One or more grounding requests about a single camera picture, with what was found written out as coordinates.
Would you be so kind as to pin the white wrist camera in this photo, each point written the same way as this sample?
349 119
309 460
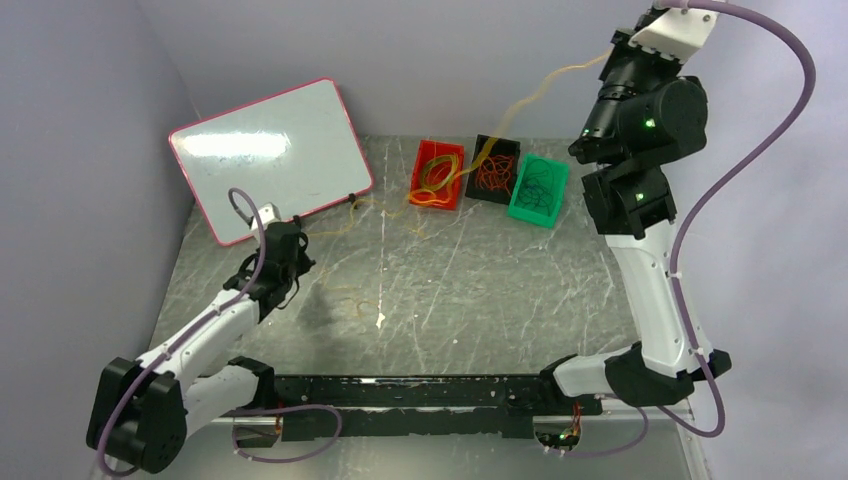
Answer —
265 215
677 34

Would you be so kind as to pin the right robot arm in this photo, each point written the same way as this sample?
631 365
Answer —
647 114

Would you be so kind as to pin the red plastic bin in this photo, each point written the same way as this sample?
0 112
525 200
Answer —
435 181

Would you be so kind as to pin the pink framed whiteboard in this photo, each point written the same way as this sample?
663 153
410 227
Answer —
296 149

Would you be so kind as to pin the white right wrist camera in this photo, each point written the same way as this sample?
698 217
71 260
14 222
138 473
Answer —
677 34

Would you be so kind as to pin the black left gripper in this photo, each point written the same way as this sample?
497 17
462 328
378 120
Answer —
303 262

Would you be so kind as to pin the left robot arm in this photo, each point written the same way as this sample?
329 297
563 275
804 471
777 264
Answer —
176 368

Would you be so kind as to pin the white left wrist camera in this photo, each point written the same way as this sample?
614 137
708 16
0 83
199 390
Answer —
265 215

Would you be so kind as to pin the black plastic bin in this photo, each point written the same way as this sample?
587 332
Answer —
495 178

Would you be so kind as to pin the green plastic bin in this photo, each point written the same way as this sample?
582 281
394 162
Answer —
540 191

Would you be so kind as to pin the aluminium rail frame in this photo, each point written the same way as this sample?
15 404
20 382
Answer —
148 434

